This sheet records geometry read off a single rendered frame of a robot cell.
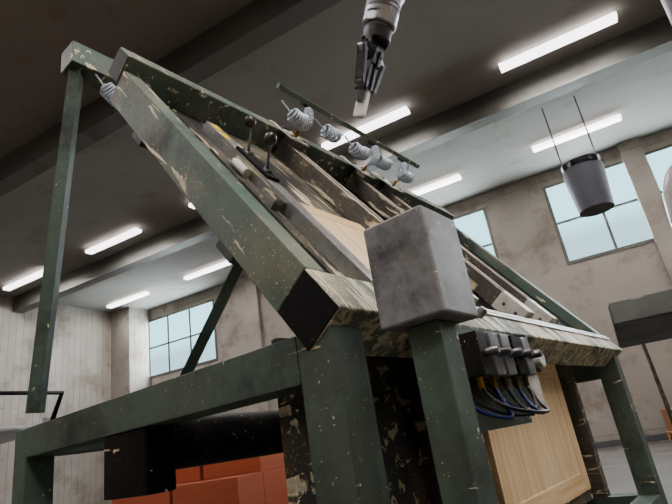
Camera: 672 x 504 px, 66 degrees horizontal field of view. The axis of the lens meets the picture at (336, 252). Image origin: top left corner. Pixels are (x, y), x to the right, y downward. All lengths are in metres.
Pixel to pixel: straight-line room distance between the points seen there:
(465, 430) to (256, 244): 0.55
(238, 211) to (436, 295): 0.53
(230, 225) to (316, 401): 0.45
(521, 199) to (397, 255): 8.44
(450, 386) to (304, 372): 0.27
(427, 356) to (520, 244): 8.22
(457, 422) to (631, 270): 8.04
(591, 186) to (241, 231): 5.91
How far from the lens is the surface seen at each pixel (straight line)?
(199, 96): 1.98
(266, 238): 1.06
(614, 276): 8.76
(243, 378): 1.07
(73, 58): 2.33
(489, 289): 2.01
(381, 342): 1.07
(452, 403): 0.81
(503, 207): 9.26
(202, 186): 1.28
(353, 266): 1.21
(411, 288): 0.82
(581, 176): 6.82
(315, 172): 1.98
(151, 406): 1.33
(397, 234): 0.85
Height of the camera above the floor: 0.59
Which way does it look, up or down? 20 degrees up
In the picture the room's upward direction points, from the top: 9 degrees counter-clockwise
